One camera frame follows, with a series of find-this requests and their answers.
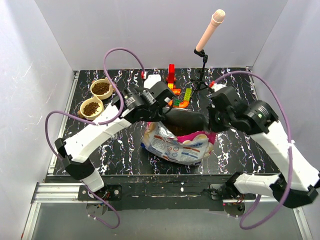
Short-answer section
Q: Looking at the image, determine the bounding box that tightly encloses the lower yellow pet bowl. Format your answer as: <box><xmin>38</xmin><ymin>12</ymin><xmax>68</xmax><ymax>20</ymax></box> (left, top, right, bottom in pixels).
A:
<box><xmin>79</xmin><ymin>95</ymin><xmax>105</xmax><ymax>121</ymax></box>

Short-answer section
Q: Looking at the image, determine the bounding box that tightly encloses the red toy block tower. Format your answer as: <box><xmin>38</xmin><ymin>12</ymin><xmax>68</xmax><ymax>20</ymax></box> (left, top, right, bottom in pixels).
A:
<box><xmin>165</xmin><ymin>64</ymin><xmax>176</xmax><ymax>90</ymax></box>

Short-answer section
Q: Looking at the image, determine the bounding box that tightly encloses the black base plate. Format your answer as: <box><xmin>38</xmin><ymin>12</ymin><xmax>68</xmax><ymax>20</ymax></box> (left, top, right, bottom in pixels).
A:
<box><xmin>44</xmin><ymin>174</ymin><xmax>286</xmax><ymax>212</ymax></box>

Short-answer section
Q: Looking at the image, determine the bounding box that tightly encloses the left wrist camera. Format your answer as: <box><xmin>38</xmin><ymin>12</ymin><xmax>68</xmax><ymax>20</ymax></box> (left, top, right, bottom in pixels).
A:
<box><xmin>143</xmin><ymin>74</ymin><xmax>175</xmax><ymax>105</ymax></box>

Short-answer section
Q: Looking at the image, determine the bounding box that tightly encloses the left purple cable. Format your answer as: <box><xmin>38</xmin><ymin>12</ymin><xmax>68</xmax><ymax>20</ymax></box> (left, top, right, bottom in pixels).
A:
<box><xmin>44</xmin><ymin>47</ymin><xmax>148</xmax><ymax>229</ymax></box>

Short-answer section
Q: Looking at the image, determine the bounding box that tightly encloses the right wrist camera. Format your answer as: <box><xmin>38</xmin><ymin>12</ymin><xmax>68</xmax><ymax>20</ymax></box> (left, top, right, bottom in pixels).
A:
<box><xmin>209</xmin><ymin>82</ymin><xmax>243</xmax><ymax>112</ymax></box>

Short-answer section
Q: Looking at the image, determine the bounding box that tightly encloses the upper yellow pet bowl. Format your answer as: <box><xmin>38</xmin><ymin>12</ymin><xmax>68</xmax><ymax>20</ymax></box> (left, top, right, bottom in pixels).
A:
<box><xmin>90</xmin><ymin>77</ymin><xmax>115</xmax><ymax>100</ymax></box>

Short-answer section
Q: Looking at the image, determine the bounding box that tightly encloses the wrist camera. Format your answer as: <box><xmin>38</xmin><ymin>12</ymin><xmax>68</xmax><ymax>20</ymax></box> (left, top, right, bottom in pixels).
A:
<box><xmin>209</xmin><ymin>82</ymin><xmax>243</xmax><ymax>112</ymax></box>
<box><xmin>143</xmin><ymin>74</ymin><xmax>175</xmax><ymax>105</ymax></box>

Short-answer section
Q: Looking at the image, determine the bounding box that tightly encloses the pink microphone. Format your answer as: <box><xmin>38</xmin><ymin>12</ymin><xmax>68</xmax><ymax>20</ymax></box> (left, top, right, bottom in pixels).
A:
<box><xmin>195</xmin><ymin>9</ymin><xmax>226</xmax><ymax>52</ymax></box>

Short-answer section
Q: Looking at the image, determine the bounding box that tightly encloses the purple cable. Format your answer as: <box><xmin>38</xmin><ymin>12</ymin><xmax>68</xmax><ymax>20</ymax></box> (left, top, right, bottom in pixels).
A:
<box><xmin>212</xmin><ymin>70</ymin><xmax>293</xmax><ymax>230</ymax></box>
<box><xmin>44</xmin><ymin>47</ymin><xmax>148</xmax><ymax>229</ymax></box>

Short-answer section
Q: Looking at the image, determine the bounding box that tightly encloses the aluminium frame rail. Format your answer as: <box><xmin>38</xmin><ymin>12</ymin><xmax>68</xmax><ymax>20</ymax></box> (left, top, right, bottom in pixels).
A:
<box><xmin>23</xmin><ymin>70</ymin><xmax>320</xmax><ymax>240</ymax></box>

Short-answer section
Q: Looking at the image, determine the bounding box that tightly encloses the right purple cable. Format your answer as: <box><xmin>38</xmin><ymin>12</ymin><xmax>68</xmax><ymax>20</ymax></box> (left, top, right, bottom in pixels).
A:
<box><xmin>212</xmin><ymin>70</ymin><xmax>293</xmax><ymax>230</ymax></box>

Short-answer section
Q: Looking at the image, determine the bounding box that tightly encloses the colourful toy block track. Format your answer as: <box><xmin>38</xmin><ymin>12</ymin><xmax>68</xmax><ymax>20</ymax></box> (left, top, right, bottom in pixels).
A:
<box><xmin>168</xmin><ymin>87</ymin><xmax>192</xmax><ymax>109</ymax></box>

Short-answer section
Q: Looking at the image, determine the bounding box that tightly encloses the yellow pet bowl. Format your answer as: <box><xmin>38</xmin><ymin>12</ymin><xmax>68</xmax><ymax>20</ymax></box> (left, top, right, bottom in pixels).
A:
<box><xmin>90</xmin><ymin>77</ymin><xmax>115</xmax><ymax>100</ymax></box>
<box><xmin>79</xmin><ymin>95</ymin><xmax>105</xmax><ymax>121</ymax></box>

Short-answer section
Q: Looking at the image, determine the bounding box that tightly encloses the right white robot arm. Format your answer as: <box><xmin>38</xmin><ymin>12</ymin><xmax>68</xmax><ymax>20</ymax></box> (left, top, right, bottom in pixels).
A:
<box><xmin>207</xmin><ymin>99</ymin><xmax>320</xmax><ymax>209</ymax></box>

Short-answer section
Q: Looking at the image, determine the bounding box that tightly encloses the black microphone stand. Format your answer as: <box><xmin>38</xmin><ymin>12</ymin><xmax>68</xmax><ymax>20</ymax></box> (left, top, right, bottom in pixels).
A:
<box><xmin>190</xmin><ymin>49</ymin><xmax>212</xmax><ymax>96</ymax></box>

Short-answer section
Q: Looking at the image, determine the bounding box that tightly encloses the pink pet food bag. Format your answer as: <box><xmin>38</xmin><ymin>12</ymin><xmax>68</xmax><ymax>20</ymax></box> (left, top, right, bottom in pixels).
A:
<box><xmin>141</xmin><ymin>108</ymin><xmax>216</xmax><ymax>166</ymax></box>

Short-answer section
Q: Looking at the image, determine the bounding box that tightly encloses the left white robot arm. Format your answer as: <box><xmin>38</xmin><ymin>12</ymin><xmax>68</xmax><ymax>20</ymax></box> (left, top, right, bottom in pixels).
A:
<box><xmin>54</xmin><ymin>82</ymin><xmax>175</xmax><ymax>200</ymax></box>

